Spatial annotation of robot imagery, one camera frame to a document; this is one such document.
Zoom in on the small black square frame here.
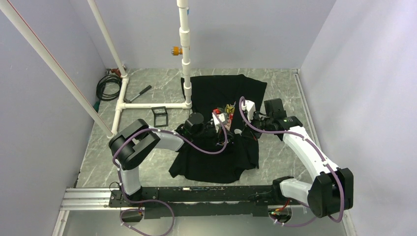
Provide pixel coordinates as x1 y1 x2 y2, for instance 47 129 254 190
151 106 169 127

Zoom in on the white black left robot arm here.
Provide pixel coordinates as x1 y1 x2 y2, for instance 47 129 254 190
109 110 229 207

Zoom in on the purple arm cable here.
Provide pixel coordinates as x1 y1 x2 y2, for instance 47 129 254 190
112 112 229 236
239 96 345 228

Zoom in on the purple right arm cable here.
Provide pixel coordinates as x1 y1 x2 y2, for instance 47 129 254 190
239 96 345 228

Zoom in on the orange yellow pipe fitting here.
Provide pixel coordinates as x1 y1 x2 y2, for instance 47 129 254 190
171 46 183 56

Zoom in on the coiled black cable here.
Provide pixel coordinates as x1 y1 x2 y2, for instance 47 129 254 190
96 74 122 102

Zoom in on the aluminium extrusion rail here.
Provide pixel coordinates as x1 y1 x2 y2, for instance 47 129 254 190
60 187 348 211

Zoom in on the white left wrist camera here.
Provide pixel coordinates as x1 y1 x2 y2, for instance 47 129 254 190
212 109 228 128

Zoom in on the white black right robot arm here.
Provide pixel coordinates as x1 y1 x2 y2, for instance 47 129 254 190
238 97 354 223

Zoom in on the black floral print t-shirt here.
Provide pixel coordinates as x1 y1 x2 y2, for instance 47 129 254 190
169 74 267 183

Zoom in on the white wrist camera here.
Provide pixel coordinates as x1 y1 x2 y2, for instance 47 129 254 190
240 99 256 122
212 109 228 128

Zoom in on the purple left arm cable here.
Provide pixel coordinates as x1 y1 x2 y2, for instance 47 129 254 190
112 112 229 236

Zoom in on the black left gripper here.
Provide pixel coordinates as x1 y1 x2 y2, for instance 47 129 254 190
192 125 234 146

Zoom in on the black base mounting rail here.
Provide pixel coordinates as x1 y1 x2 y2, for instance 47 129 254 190
108 185 294 219

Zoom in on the white pvc pipe frame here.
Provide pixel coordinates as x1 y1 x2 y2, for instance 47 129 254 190
0 0 181 139

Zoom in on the black handled hammer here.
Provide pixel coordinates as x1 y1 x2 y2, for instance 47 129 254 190
123 85 152 104

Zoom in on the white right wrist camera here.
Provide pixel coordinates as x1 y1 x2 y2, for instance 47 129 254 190
240 99 256 122

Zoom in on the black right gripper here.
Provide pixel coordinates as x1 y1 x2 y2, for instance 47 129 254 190
241 111 273 141

